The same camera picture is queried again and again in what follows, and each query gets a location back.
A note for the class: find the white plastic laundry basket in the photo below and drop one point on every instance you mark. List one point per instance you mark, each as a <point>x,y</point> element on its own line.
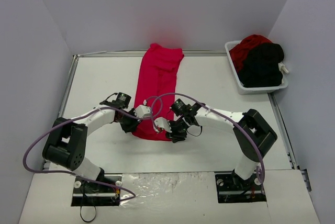
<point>253,90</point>

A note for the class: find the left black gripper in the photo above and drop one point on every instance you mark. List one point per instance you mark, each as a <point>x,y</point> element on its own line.
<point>130,125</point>

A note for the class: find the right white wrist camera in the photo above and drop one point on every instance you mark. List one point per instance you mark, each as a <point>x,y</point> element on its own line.
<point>161,124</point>

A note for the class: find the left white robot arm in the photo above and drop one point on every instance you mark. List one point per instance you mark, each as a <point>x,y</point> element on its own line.
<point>66,143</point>

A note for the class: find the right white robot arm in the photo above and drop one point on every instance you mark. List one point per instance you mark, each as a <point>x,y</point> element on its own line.
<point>253,134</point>

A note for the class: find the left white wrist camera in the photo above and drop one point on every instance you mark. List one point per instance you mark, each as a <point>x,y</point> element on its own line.
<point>142,112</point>

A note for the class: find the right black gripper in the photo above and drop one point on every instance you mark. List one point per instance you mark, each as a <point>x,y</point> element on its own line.
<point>178,132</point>

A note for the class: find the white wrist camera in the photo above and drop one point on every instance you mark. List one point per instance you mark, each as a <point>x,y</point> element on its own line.
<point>161,124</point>
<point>142,112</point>

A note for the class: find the white garment piece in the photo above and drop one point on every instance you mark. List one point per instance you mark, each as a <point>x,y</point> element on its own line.
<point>282,68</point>

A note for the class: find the black t shirt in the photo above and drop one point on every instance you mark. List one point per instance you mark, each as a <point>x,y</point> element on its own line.
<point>260,68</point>

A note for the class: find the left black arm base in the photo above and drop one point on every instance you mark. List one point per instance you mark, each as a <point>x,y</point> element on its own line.
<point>91,194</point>

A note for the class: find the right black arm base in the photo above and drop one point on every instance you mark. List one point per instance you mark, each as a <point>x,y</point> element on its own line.
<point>232,190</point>

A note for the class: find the dark red t shirt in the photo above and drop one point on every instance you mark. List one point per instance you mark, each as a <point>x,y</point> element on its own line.
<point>240,52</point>

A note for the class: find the bright red t shirt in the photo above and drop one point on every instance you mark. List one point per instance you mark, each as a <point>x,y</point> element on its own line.
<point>157,76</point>

